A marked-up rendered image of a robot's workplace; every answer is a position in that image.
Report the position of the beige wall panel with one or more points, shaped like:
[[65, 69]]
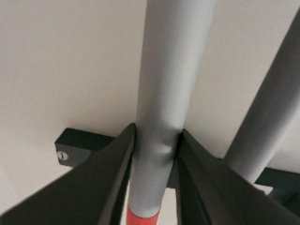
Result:
[[76, 64]]

